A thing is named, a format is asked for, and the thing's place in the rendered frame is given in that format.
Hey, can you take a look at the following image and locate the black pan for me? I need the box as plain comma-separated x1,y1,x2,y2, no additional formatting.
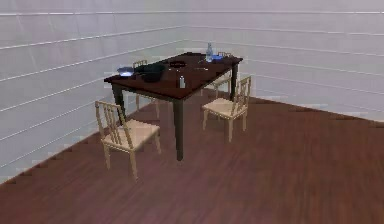
133,62,167,83

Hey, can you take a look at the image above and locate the small blue dish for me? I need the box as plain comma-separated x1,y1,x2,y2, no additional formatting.
212,51,232,62

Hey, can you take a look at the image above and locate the dark brown wooden table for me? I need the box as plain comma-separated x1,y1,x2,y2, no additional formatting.
103,51,244,162

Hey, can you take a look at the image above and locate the blue bowl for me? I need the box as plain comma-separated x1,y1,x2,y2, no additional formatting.
116,66,135,78

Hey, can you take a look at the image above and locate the clear glass bottle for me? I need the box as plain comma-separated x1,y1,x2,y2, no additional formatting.
205,42,214,63

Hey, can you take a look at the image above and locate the light wooden chair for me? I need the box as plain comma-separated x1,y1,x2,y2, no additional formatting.
199,70,233,100
132,59,161,120
201,75,253,144
94,100,163,181

